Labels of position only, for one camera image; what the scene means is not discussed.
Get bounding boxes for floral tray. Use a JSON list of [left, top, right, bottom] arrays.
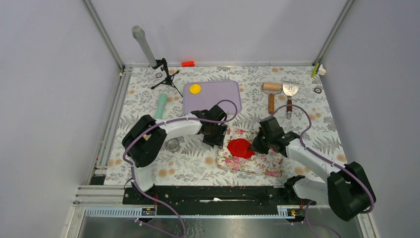
[[217, 127, 284, 178]]

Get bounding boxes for red dough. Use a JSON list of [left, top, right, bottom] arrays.
[[227, 138, 255, 159]]

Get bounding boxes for clear round cutter cup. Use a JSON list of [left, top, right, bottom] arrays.
[[165, 138, 180, 153]]

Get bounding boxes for wooden dough roller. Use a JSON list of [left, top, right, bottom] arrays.
[[262, 82, 282, 114]]

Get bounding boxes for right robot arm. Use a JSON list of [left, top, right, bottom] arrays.
[[250, 116, 376, 221]]

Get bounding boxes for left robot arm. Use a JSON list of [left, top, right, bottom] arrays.
[[122, 105, 227, 204]]

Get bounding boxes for yellow dough disc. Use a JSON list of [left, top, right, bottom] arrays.
[[189, 84, 201, 95]]

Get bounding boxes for metal dough scraper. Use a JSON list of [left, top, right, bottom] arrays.
[[282, 81, 300, 119]]

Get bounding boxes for purple tray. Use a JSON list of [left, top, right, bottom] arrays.
[[183, 80, 242, 115]]

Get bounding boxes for mint green rolling pin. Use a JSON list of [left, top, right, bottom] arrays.
[[155, 93, 168, 119]]

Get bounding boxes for floral table mat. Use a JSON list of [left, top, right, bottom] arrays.
[[108, 65, 355, 187]]

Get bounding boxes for orange red block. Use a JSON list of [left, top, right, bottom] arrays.
[[181, 61, 195, 67]]

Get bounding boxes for white green clip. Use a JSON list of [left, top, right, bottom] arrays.
[[311, 63, 326, 78]]

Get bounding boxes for black mini tripod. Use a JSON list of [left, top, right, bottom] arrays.
[[151, 58, 183, 97]]

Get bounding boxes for grey microphone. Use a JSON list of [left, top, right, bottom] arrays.
[[132, 25, 157, 68]]

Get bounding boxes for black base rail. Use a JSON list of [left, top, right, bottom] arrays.
[[122, 185, 308, 216]]

